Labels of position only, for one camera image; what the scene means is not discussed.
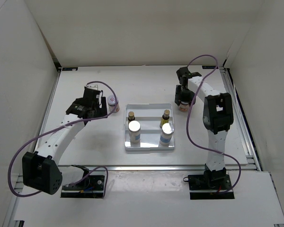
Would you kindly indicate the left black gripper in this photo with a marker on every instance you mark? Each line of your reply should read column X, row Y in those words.
column 101, row 112

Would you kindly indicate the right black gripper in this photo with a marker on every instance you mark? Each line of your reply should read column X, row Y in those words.
column 178, row 96

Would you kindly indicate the red-lid spice jar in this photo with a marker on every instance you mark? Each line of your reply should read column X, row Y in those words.
column 113, row 104
column 183, row 106

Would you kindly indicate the small yellow-label bottle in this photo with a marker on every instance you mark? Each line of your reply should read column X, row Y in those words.
column 165, row 117
column 131, row 116

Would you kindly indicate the white silver-cap bottle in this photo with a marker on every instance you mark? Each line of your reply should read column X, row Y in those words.
column 167, row 132
column 134, row 128

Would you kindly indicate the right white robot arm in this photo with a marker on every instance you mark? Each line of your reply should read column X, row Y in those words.
column 217, row 114

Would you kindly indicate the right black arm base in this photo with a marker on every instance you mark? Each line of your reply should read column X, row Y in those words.
column 200, row 190

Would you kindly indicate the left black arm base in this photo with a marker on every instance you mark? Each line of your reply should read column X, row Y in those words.
column 90, row 185

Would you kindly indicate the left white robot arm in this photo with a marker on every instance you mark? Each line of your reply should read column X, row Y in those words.
column 40, row 168

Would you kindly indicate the white three-compartment tray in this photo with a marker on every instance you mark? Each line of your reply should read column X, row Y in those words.
column 149, row 116

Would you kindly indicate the right blue corner label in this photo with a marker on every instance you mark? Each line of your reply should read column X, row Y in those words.
column 208, row 67

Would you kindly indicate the blue corner label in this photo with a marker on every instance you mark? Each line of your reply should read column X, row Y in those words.
column 208, row 67
column 69, row 68

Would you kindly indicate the left blue corner label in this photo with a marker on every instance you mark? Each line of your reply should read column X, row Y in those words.
column 69, row 68

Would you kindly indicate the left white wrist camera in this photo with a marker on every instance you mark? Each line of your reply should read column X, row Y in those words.
column 92, row 86

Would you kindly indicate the aluminium front rail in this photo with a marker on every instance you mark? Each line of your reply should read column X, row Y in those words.
column 162, row 168

